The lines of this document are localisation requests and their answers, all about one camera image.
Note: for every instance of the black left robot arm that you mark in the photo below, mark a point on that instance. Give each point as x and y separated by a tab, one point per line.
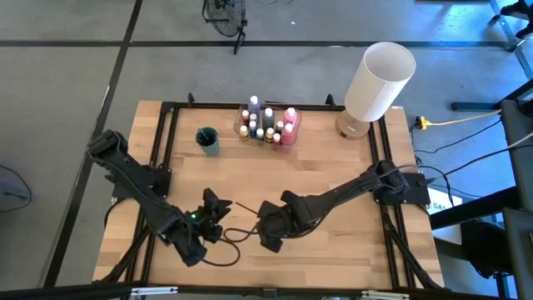
137	183

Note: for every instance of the small maroon striped paint bottle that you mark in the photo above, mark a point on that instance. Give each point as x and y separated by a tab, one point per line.
277	139

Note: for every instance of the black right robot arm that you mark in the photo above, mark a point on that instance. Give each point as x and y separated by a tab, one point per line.
341	187

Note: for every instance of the large pink paint bottle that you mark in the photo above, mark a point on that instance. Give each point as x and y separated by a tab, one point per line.
290	116

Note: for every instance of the large grey-blue paint bottle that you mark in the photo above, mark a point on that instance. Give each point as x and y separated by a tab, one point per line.
268	120

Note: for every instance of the black floor fan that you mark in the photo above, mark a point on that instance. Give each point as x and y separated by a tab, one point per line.
240	37

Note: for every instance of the black aluminium table frame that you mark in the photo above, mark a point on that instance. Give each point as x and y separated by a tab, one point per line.
320	107

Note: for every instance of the dark green plastic cup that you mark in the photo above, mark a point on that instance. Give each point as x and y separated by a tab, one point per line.
207	143

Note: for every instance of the small teal striped paint bottle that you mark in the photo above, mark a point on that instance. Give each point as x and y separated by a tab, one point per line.
280	126

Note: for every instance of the large purple paint bottle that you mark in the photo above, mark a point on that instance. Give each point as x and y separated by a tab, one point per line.
254	108

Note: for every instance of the clear plastic bin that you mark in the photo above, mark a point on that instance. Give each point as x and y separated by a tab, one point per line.
297	143

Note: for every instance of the small orange striped paint bottle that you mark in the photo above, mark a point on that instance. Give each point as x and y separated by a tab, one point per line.
243	134

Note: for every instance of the silver frame bracket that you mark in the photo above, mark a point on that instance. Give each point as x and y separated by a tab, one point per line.
385	295
154	291

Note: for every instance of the small yellow striped paint bottle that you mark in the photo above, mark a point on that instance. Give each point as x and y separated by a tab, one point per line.
270	135

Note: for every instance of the large bright red paint bottle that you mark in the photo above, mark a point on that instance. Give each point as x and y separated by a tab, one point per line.
288	135

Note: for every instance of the table lamp white shade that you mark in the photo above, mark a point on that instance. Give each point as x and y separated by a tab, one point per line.
379	83

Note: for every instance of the small blue striped paint bottle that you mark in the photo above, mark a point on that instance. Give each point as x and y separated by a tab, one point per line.
252	123

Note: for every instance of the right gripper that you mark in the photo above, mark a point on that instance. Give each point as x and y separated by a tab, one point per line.
279	223

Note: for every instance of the dark grey side cart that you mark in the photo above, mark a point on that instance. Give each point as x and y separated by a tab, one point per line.
518	158

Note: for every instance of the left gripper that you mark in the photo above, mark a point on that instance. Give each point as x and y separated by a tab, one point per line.
204	227

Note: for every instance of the black round stool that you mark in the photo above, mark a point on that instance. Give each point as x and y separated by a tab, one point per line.
485	248

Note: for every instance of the olive green paint bottle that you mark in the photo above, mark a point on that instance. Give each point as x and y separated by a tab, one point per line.
260	135

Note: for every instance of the white printed box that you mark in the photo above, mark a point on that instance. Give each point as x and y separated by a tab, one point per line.
445	204

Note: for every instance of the person's leg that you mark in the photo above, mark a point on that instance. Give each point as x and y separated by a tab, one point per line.
516	8
524	32

